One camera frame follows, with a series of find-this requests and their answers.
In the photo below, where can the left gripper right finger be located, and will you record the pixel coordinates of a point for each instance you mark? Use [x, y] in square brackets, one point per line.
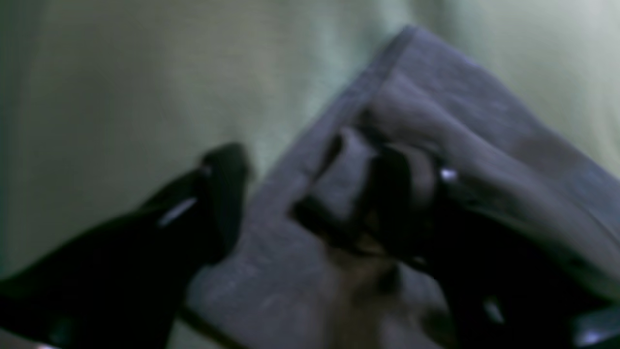
[503, 292]

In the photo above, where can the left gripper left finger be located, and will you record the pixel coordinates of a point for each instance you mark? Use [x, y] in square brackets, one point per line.
[119, 285]

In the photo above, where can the grey t-shirt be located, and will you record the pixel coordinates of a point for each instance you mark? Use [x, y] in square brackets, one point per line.
[309, 272]

